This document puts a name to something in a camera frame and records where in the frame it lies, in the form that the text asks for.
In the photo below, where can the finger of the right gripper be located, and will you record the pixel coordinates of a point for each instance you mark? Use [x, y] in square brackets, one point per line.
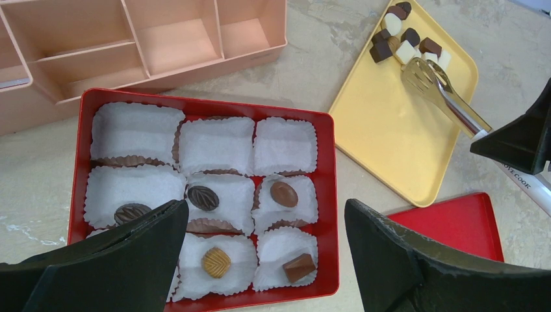
[524, 143]

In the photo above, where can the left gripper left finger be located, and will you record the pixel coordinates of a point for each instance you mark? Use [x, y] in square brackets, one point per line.
[128, 268]

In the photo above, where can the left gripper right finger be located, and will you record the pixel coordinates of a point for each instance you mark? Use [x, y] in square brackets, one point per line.
[398, 269]

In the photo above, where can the dark chocolate piece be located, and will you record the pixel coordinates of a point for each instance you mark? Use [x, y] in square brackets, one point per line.
[129, 212]

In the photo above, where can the caramel chocolate piece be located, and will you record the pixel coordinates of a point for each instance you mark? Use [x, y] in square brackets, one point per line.
[216, 263]

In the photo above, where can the red box lid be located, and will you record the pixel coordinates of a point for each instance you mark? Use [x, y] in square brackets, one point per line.
[466, 223]

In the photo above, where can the milk chocolate block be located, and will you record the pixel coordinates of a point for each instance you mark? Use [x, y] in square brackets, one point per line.
[299, 267]

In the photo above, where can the metal tongs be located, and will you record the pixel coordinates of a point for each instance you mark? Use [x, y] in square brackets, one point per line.
[427, 79]

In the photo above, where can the brown oval chocolate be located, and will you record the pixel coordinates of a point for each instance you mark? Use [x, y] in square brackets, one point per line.
[284, 194]

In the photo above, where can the brown chocolate piece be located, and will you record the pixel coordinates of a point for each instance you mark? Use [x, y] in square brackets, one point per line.
[427, 45]

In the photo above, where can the white chocolate piece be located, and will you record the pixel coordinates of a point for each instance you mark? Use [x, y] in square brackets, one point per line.
[392, 23]

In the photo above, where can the yellow tray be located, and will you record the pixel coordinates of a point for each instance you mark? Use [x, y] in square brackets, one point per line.
[395, 135]

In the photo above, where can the peach desk organizer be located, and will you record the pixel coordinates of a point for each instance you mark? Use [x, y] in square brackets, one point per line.
[52, 52]

